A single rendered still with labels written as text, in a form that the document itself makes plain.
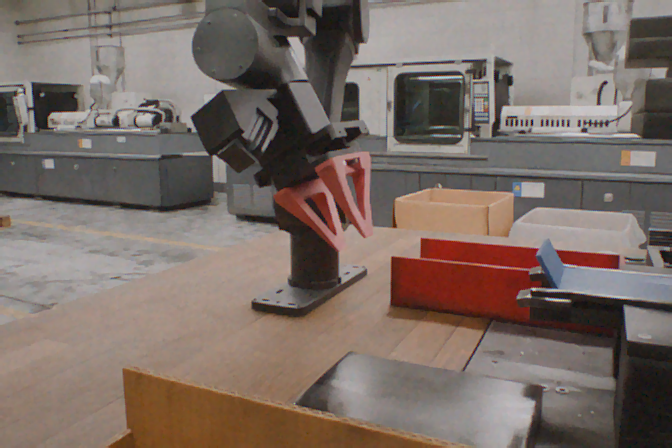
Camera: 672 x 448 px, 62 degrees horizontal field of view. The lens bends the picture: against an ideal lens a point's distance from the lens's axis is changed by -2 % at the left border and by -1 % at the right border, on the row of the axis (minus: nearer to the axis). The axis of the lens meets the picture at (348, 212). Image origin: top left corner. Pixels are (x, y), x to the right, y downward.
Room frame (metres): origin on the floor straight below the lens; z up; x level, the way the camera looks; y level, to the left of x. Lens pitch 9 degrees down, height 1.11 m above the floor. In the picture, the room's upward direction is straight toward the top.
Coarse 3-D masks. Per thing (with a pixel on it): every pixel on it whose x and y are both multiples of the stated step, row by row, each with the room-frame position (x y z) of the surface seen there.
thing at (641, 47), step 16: (656, 16) 0.37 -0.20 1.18; (640, 32) 0.37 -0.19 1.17; (656, 32) 0.37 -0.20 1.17; (640, 48) 0.37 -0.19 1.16; (656, 48) 0.37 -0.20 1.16; (624, 64) 0.43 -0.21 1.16; (640, 64) 0.41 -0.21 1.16; (656, 64) 0.41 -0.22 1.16; (656, 80) 0.34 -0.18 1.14; (640, 96) 0.38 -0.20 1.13; (656, 96) 0.34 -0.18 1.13; (640, 112) 0.37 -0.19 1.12; (656, 112) 0.34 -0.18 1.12; (640, 128) 0.36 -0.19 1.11; (656, 128) 0.34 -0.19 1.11
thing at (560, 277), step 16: (544, 240) 0.47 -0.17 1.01; (544, 256) 0.42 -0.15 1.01; (544, 272) 0.41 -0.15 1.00; (560, 272) 0.45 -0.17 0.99; (576, 272) 0.46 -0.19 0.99; (592, 272) 0.46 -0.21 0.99; (608, 272) 0.46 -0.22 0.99; (560, 288) 0.41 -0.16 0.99; (576, 288) 0.41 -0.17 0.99; (592, 288) 0.41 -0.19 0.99; (608, 288) 0.41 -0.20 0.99; (624, 288) 0.41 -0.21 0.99; (640, 288) 0.41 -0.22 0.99; (656, 288) 0.41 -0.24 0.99
